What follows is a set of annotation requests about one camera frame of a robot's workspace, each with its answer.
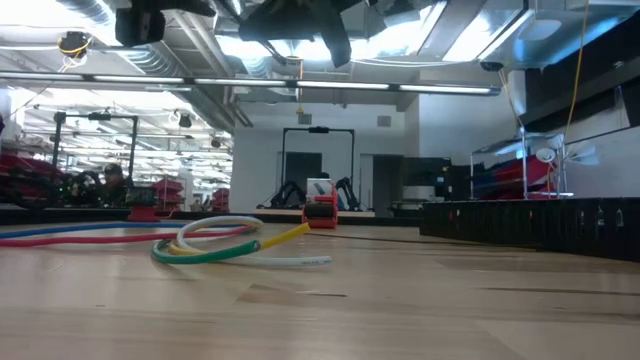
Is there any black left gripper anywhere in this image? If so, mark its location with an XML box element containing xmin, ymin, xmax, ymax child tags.
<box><xmin>113</xmin><ymin>0</ymin><xmax>217</xmax><ymax>49</ymax></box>

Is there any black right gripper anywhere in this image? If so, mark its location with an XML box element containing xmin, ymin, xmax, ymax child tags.
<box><xmin>238</xmin><ymin>0</ymin><xmax>376</xmax><ymax>69</ymax></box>

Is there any yellow cable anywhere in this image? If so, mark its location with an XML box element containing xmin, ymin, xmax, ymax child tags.
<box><xmin>167</xmin><ymin>222</ymin><xmax>312</xmax><ymax>257</ymax></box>

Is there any blue cable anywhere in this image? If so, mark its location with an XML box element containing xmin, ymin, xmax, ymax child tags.
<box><xmin>0</xmin><ymin>221</ymin><xmax>241</xmax><ymax>240</ymax></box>

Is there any white cable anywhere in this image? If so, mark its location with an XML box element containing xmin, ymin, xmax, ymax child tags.
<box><xmin>175</xmin><ymin>214</ymin><xmax>334</xmax><ymax>268</ymax></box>

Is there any green cable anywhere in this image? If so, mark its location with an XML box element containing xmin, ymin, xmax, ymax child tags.
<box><xmin>150</xmin><ymin>238</ymin><xmax>262</xmax><ymax>265</ymax></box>

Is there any black slotted cable duct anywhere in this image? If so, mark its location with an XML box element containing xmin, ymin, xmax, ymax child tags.
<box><xmin>418</xmin><ymin>196</ymin><xmax>640</xmax><ymax>264</ymax></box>

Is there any LED light bar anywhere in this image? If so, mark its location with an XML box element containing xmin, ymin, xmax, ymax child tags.
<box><xmin>0</xmin><ymin>71</ymin><xmax>502</xmax><ymax>97</ymax></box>

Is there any seated person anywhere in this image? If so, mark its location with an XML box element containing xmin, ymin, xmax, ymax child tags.
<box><xmin>97</xmin><ymin>162</ymin><xmax>132</xmax><ymax>207</ymax></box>

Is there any red label dispenser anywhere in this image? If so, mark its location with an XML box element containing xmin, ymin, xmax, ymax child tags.
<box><xmin>301</xmin><ymin>192</ymin><xmax>340</xmax><ymax>230</ymax></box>

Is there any wire spool with red flange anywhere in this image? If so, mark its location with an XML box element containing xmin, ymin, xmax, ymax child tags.
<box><xmin>124</xmin><ymin>185</ymin><xmax>162</xmax><ymax>223</ymax></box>

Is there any black aluminium table frame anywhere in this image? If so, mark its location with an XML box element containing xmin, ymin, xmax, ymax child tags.
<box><xmin>0</xmin><ymin>206</ymin><xmax>424</xmax><ymax>227</ymax></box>

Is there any wire rack with red bins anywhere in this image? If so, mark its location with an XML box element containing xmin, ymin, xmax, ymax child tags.
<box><xmin>469</xmin><ymin>134</ymin><xmax>566</xmax><ymax>201</ymax></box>

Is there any yellow hanging cord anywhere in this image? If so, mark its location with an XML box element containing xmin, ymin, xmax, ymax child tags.
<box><xmin>563</xmin><ymin>0</ymin><xmax>592</xmax><ymax>144</ymax></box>

